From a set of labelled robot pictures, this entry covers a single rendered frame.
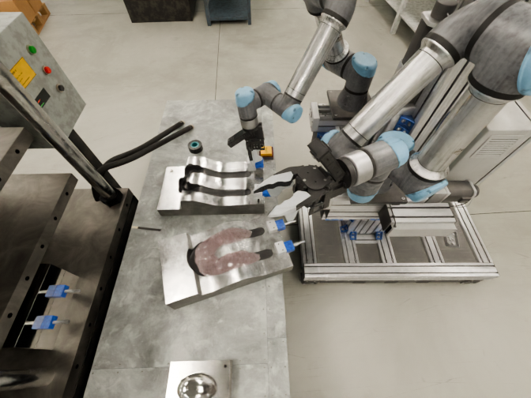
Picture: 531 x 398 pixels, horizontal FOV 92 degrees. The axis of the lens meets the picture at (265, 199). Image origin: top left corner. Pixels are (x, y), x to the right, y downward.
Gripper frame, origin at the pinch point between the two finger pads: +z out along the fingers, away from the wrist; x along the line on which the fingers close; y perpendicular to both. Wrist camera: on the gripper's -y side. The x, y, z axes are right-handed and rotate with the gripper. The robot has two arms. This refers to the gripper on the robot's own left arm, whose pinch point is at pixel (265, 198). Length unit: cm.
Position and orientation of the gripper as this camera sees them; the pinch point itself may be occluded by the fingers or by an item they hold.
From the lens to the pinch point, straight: 51.5
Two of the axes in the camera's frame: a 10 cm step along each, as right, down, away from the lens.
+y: 0.6, 6.4, 7.7
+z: -9.0, 3.7, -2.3
